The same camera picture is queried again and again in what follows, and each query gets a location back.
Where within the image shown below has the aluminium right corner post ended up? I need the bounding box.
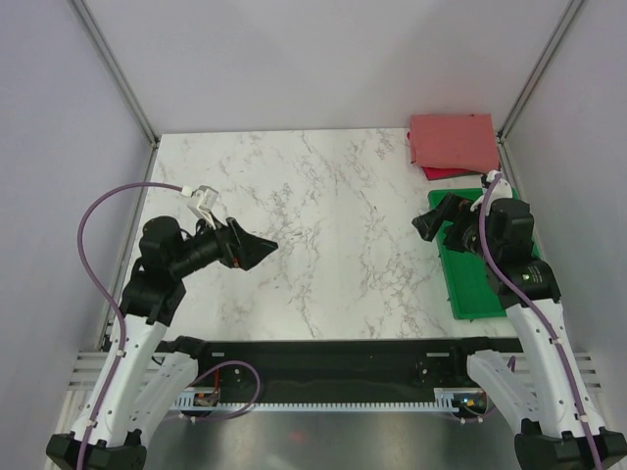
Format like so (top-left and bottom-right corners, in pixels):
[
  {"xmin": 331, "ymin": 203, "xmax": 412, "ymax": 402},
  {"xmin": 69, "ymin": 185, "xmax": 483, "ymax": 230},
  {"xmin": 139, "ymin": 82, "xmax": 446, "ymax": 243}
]
[{"xmin": 497, "ymin": 0, "xmax": 588, "ymax": 143}]

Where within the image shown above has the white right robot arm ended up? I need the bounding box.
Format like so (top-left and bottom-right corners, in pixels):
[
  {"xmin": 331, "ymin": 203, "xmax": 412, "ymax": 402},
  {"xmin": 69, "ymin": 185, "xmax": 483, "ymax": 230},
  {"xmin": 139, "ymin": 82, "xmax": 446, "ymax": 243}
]
[{"xmin": 412, "ymin": 193, "xmax": 626, "ymax": 469}]

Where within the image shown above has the aluminium left corner post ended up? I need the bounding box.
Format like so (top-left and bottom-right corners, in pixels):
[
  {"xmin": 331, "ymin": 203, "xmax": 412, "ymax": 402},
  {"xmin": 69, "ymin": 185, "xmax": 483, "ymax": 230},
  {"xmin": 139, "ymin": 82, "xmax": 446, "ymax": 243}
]
[{"xmin": 68, "ymin": 0, "xmax": 160, "ymax": 148}]

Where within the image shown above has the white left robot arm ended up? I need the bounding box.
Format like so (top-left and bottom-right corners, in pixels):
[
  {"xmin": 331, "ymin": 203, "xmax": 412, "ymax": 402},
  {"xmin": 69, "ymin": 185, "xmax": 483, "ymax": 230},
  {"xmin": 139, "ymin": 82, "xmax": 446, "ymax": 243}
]
[{"xmin": 46, "ymin": 216, "xmax": 278, "ymax": 469}]

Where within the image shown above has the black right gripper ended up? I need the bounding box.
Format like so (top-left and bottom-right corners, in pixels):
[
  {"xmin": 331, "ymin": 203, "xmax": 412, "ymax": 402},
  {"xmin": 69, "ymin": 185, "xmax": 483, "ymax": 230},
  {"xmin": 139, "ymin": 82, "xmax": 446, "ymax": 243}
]
[{"xmin": 413, "ymin": 191, "xmax": 502, "ymax": 262}]

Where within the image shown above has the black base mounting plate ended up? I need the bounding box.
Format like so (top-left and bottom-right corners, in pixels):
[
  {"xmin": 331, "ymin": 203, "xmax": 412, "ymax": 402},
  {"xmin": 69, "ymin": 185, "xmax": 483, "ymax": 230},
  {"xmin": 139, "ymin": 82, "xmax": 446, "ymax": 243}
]
[{"xmin": 157, "ymin": 337, "xmax": 522, "ymax": 402}]

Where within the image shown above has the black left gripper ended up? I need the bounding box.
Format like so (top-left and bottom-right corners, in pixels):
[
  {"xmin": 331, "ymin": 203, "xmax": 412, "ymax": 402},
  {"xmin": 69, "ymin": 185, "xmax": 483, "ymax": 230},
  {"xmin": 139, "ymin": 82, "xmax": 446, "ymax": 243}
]
[{"xmin": 170, "ymin": 211, "xmax": 277, "ymax": 278}]

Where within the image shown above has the white slotted cable duct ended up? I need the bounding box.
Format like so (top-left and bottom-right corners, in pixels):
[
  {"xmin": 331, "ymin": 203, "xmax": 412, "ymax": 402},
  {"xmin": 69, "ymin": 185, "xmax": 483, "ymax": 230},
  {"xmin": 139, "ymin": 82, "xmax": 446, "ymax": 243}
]
[{"xmin": 170, "ymin": 389, "xmax": 491, "ymax": 416}]

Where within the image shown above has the aluminium corner post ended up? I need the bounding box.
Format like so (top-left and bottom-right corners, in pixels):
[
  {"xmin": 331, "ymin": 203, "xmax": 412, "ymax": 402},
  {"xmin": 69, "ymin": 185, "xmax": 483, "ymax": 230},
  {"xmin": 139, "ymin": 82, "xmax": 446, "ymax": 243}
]
[
  {"xmin": 68, "ymin": 0, "xmax": 160, "ymax": 148},
  {"xmin": 497, "ymin": 0, "xmax": 588, "ymax": 143}
]

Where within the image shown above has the pink t shirt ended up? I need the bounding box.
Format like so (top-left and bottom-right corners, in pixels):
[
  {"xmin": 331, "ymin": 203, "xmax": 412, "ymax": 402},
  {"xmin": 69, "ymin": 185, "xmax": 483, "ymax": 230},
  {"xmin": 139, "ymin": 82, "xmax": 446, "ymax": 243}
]
[{"xmin": 409, "ymin": 114, "xmax": 500, "ymax": 173}]

